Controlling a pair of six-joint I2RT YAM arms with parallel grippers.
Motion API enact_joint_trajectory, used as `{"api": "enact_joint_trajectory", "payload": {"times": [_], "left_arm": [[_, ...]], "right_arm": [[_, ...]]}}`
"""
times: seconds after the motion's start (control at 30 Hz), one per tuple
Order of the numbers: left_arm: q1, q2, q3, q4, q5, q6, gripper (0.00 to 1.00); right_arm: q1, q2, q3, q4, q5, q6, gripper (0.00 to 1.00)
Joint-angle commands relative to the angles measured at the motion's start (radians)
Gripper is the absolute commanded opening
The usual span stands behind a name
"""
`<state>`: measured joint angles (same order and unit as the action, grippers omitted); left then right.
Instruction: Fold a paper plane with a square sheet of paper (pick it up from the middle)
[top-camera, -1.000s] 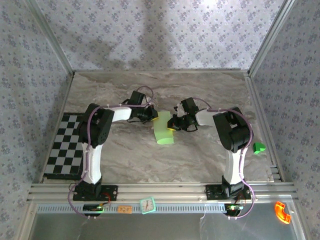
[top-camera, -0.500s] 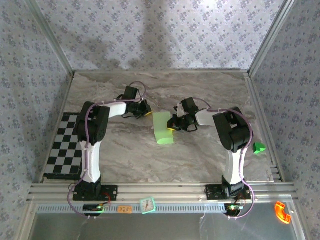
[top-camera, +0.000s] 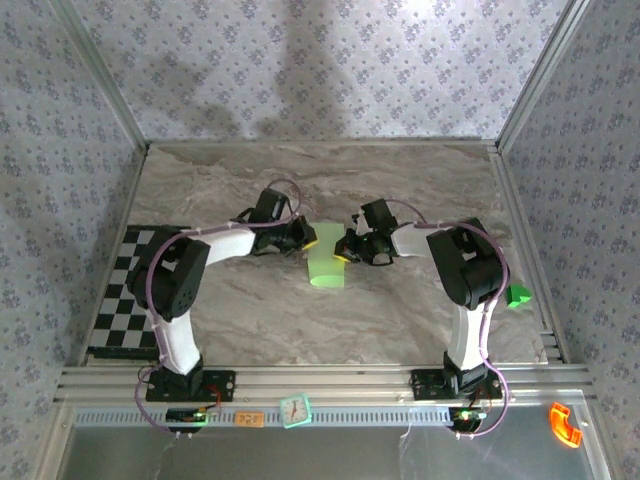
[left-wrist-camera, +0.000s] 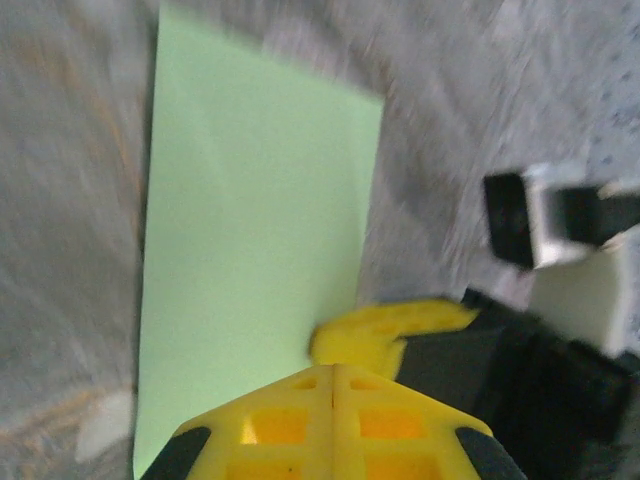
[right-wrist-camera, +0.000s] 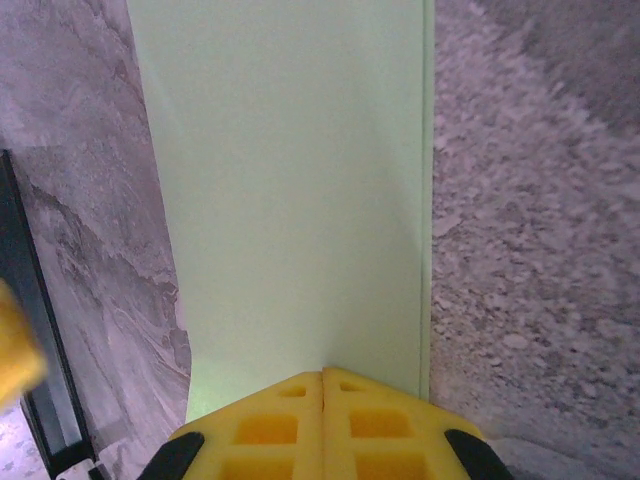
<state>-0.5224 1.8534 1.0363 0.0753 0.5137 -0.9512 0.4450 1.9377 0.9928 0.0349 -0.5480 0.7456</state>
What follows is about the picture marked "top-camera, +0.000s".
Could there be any mint green small clock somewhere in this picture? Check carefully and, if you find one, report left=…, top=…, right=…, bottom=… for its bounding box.
left=278, top=393, right=314, bottom=430

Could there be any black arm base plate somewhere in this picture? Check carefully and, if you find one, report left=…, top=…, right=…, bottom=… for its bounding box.
left=144, top=369, right=237, bottom=403
left=409, top=368, right=503, bottom=401

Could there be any light green paper sheet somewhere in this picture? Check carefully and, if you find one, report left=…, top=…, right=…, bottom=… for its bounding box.
left=305, top=222, right=346, bottom=290

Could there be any thin aluminium rear rail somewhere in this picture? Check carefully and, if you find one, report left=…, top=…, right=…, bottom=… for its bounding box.
left=147, top=138, right=501, bottom=148

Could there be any black and grey checkerboard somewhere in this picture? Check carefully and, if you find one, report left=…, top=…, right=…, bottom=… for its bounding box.
left=87, top=224, right=194, bottom=361

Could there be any shiny metal panel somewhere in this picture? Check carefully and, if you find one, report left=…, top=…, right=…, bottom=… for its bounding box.
left=62, top=424, right=599, bottom=480

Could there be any long aluminium frame rail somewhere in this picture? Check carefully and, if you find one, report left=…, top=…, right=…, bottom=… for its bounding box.
left=53, top=363, right=597, bottom=404

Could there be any green plastic block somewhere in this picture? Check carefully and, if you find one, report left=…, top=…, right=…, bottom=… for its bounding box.
left=505, top=282, right=534, bottom=309

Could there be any aluminium frame post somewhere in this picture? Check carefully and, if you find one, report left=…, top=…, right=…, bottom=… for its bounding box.
left=497, top=0, right=595, bottom=151
left=49, top=0, right=151, bottom=151

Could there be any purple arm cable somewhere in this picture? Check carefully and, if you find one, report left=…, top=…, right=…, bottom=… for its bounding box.
left=383, top=198, right=513, bottom=440
left=133, top=178, right=305, bottom=440

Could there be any grey slotted cable duct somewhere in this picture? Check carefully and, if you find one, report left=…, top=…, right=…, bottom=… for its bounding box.
left=73, top=405, right=454, bottom=428

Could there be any small black controller board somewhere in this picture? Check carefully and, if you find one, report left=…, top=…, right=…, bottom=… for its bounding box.
left=448, top=406, right=489, bottom=434
left=165, top=407, right=209, bottom=434

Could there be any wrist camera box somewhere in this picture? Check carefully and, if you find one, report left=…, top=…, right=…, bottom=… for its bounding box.
left=352, top=198, right=400, bottom=232
left=248, top=188, right=292, bottom=225

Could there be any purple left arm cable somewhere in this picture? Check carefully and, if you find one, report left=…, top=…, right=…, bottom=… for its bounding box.
left=133, top=178, right=305, bottom=440

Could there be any aluminium side rail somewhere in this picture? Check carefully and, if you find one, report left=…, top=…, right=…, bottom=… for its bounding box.
left=74, top=144, right=151, bottom=369
left=488, top=142, right=572, bottom=365

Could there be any orange curved plastic piece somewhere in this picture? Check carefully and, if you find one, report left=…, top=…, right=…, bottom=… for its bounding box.
left=548, top=402, right=584, bottom=449

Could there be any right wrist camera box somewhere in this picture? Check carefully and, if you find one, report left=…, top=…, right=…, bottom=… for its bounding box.
left=352, top=198, right=400, bottom=232

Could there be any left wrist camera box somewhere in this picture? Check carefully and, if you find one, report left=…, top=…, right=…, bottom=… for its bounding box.
left=248, top=188, right=292, bottom=225

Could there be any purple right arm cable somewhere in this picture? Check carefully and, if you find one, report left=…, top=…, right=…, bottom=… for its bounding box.
left=383, top=198, right=513, bottom=440

